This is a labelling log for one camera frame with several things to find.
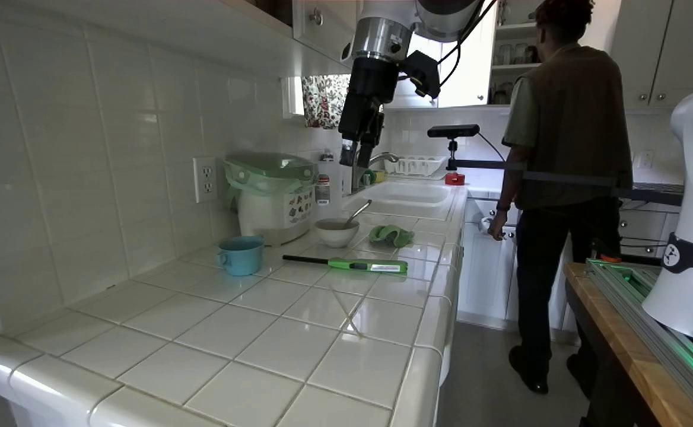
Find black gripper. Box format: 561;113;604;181
336;57;400;170

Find white lower cabinet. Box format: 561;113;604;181
455;197;525;327

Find open shelf with dishes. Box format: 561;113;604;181
492;0;542;104

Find white upper cabinet body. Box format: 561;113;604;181
0;0;365;81

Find metal faucet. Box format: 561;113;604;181
348;144;400;192

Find white translucent plastic jug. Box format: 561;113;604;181
315;150;341;209

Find floral curtain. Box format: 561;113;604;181
301;74;353;131

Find white dish rack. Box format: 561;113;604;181
381;151;451;181

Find metal spoon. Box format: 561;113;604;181
345;197;374;227

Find white sink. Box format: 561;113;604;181
372;181;454;209

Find green bowl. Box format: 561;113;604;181
365;222;416;252

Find white rice cooker green lid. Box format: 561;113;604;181
222;150;320;246

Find black tripod boom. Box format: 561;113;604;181
443;137;685;209

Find green stick lighter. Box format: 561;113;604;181
281;252;411;278

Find blue cup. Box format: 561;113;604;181
216;235;265;279

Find person in dark clothes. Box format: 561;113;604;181
486;0;635;396

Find wooden workbench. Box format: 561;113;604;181
562;259;693;427

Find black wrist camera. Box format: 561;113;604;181
398;50;442;103

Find black stereo camera bar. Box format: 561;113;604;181
424;124;481;140

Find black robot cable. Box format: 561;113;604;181
436;0;498;68

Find white wall outlet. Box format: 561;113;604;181
189;155;220;207

